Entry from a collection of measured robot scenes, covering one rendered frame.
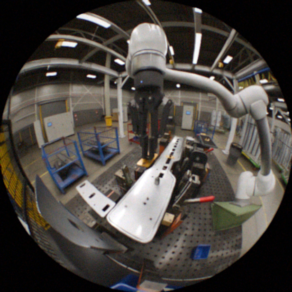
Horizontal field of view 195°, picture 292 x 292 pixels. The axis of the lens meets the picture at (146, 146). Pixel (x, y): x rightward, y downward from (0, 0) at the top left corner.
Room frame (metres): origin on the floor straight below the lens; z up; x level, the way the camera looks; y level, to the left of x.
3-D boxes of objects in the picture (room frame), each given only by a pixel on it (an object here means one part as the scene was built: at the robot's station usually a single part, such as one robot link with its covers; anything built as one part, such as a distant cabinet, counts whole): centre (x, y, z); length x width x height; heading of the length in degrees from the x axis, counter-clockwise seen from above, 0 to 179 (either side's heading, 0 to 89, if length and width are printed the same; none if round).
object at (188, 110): (6.65, -3.41, 1.22); 0.80 x 0.54 x 2.45; 67
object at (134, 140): (3.28, 0.30, 0.49); 0.81 x 0.47 x 0.97; 51
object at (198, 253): (-0.11, -0.32, 0.74); 0.11 x 0.10 x 0.09; 153
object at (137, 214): (0.67, -0.23, 1.00); 1.38 x 0.22 x 0.02; 153
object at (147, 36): (0.25, 0.00, 1.63); 0.13 x 0.11 x 0.16; 15
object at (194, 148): (0.47, -0.36, 0.94); 0.18 x 0.13 x 0.49; 153
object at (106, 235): (0.01, 0.12, 0.85); 0.12 x 0.03 x 0.30; 63
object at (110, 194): (0.26, 0.19, 0.84); 0.11 x 0.10 x 0.28; 63
